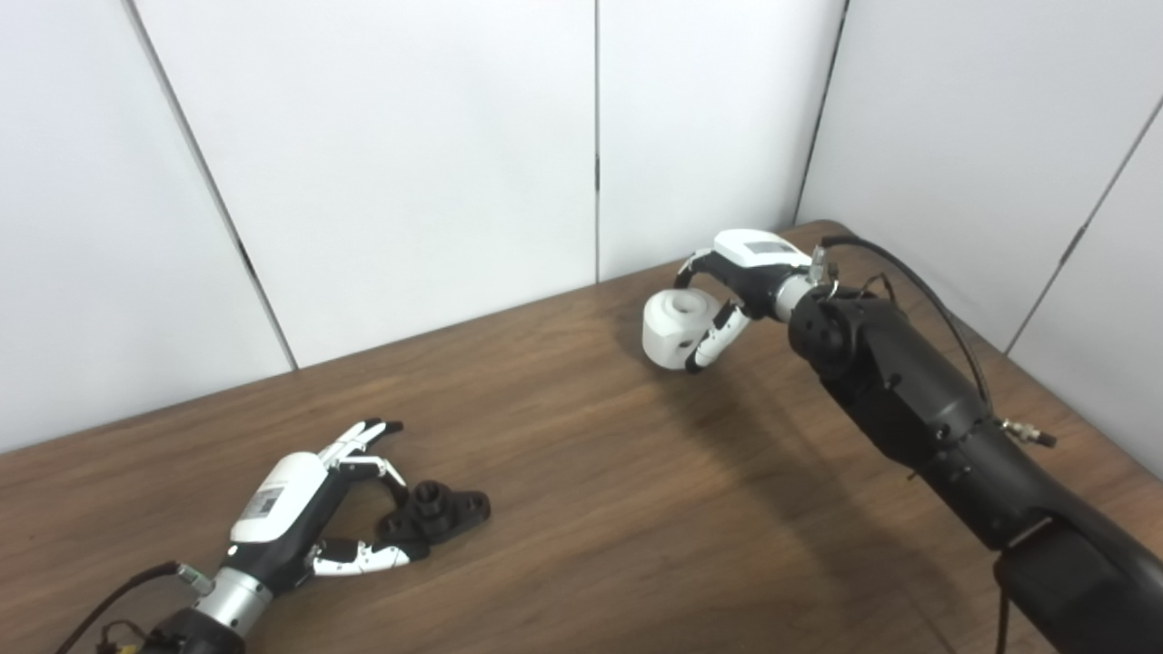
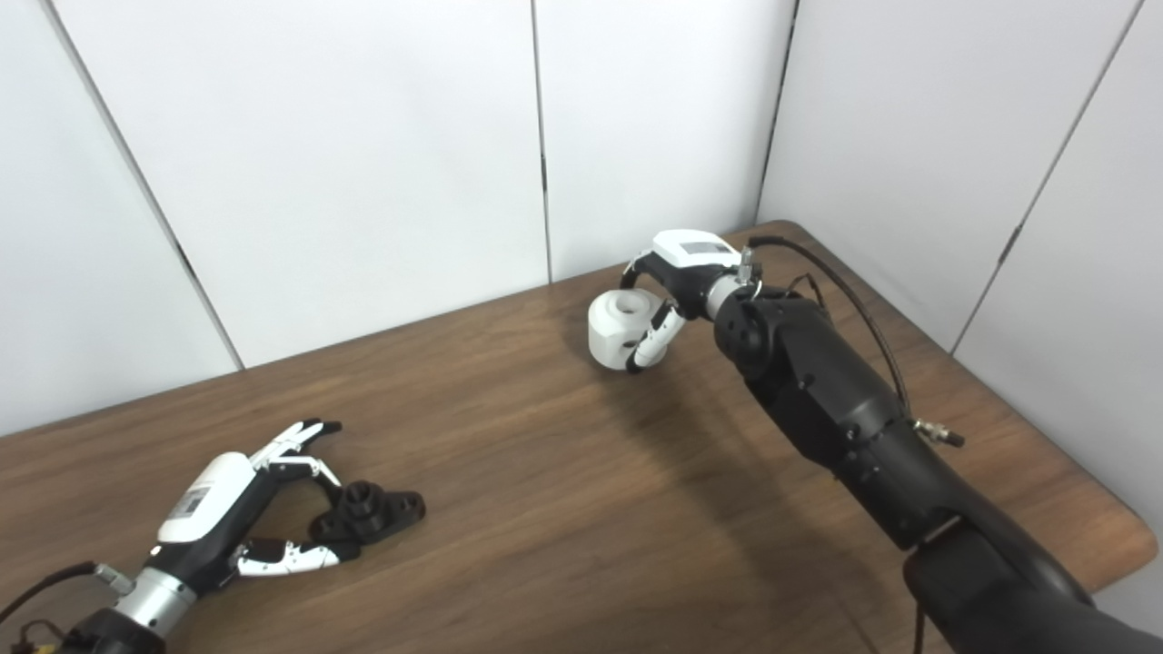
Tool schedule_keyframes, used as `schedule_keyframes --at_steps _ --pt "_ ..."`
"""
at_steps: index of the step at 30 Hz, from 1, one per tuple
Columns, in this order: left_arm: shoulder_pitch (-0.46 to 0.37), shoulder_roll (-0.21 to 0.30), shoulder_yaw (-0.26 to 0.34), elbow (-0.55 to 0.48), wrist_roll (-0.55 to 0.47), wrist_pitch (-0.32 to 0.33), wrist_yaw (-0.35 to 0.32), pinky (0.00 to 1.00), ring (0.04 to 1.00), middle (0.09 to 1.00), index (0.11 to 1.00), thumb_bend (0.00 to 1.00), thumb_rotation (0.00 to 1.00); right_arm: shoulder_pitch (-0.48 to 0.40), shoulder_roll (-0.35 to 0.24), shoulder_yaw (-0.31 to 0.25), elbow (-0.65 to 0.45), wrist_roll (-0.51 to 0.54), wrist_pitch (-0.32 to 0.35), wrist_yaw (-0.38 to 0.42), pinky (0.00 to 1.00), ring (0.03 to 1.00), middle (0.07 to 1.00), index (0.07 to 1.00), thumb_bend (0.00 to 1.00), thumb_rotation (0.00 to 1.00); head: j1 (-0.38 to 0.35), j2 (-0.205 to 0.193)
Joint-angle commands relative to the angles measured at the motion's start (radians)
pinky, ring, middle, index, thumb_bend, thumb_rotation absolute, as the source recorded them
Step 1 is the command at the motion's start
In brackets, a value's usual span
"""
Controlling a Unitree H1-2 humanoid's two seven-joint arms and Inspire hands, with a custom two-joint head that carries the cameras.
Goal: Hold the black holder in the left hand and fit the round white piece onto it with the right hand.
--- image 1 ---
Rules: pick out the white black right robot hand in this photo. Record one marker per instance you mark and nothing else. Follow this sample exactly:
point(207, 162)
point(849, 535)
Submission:
point(754, 263)

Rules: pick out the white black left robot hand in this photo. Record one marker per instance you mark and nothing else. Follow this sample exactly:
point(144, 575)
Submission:
point(282, 518)

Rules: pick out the round white plastic piece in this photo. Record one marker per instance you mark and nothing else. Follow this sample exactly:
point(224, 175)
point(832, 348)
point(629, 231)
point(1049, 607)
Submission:
point(668, 331)

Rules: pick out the black flanged holder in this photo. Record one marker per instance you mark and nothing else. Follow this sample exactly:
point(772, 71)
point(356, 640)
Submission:
point(445, 510)

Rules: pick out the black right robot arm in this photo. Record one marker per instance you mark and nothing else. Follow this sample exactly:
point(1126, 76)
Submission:
point(918, 400)

